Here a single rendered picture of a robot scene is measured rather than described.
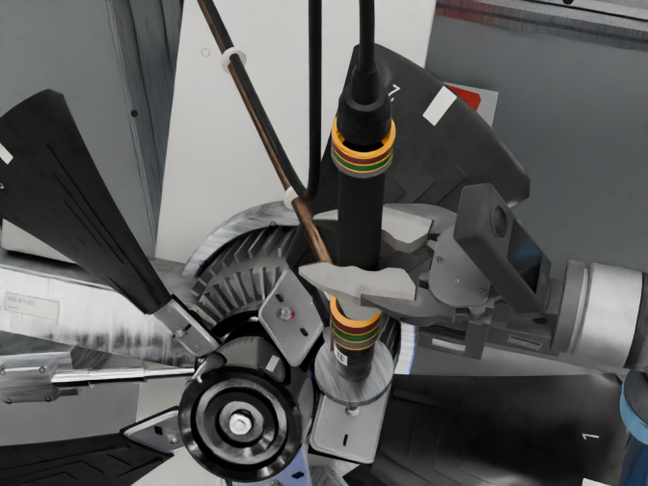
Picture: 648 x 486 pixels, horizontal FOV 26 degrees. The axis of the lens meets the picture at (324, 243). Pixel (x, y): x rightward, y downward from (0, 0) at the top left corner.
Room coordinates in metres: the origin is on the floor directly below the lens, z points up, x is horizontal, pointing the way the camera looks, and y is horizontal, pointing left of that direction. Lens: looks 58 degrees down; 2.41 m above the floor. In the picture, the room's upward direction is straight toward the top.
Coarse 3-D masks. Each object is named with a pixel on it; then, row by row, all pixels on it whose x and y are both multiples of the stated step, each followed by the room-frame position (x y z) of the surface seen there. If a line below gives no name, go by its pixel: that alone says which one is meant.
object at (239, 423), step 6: (240, 414) 0.54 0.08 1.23; (234, 420) 0.54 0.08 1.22; (240, 420) 0.53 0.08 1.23; (246, 420) 0.53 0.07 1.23; (234, 426) 0.53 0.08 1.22; (240, 426) 0.53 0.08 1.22; (246, 426) 0.53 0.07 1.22; (234, 432) 0.53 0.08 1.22; (240, 432) 0.53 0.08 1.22; (246, 432) 0.53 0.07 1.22
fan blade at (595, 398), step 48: (432, 384) 0.59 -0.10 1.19; (480, 384) 0.59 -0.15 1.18; (528, 384) 0.59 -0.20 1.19; (576, 384) 0.59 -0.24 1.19; (384, 432) 0.54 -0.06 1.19; (432, 432) 0.54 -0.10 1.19; (480, 432) 0.54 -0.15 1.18; (528, 432) 0.54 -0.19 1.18; (624, 432) 0.54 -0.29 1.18; (384, 480) 0.49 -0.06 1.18; (432, 480) 0.50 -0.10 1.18; (480, 480) 0.50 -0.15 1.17; (528, 480) 0.50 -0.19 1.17; (576, 480) 0.50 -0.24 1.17
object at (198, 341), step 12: (156, 312) 0.66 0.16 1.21; (168, 312) 0.64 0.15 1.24; (180, 312) 0.63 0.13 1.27; (168, 324) 0.65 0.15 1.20; (180, 324) 0.63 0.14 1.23; (192, 324) 0.62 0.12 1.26; (192, 336) 0.62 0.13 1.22; (204, 336) 0.61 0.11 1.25; (192, 348) 0.63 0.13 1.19; (204, 348) 0.62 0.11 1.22; (216, 348) 0.60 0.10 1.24
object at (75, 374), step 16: (64, 368) 0.65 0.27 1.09; (80, 368) 0.65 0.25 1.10; (112, 368) 0.65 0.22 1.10; (128, 368) 0.65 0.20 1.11; (144, 368) 0.64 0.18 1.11; (160, 368) 0.64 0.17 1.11; (176, 368) 0.64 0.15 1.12; (192, 368) 0.64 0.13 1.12; (64, 384) 0.64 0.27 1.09; (80, 384) 0.64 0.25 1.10; (96, 384) 0.64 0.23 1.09; (112, 384) 0.64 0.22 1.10
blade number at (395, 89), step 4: (392, 80) 0.79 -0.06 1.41; (396, 80) 0.79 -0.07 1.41; (388, 84) 0.79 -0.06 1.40; (392, 84) 0.78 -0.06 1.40; (396, 84) 0.78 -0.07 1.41; (400, 84) 0.78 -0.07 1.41; (388, 88) 0.78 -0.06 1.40; (392, 88) 0.78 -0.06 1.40; (396, 88) 0.78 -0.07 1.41; (400, 88) 0.78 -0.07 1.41; (404, 88) 0.78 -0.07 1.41; (388, 92) 0.78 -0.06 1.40; (392, 92) 0.78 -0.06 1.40; (396, 92) 0.78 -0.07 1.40; (400, 92) 0.78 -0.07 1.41; (392, 96) 0.77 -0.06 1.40; (396, 96) 0.77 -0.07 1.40; (400, 96) 0.77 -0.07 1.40; (392, 100) 0.77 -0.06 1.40; (396, 100) 0.77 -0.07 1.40; (392, 104) 0.77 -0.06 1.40; (396, 104) 0.77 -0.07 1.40; (392, 108) 0.77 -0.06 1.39
